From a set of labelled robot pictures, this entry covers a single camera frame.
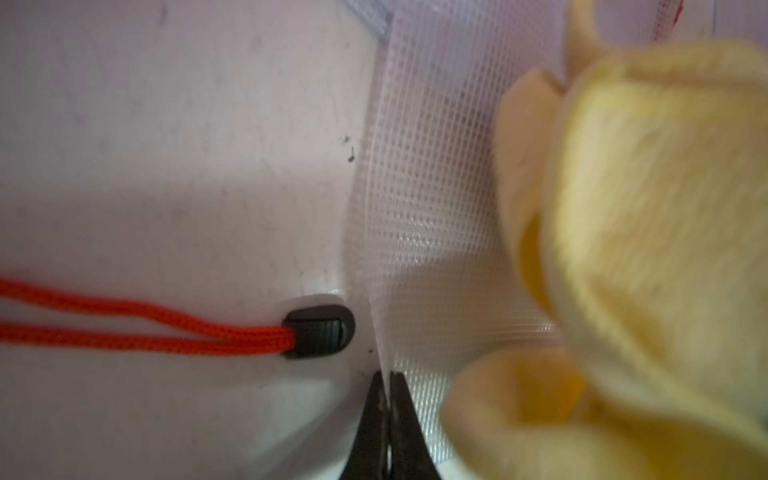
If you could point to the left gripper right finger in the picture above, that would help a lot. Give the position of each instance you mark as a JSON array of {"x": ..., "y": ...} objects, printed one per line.
[{"x": 410, "y": 457}]

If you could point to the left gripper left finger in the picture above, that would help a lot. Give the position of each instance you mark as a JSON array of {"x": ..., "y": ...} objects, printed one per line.
[{"x": 368, "y": 458}]

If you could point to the yellow microfiber cloth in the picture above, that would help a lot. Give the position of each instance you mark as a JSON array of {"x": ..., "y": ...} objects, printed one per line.
[{"x": 633, "y": 204}]

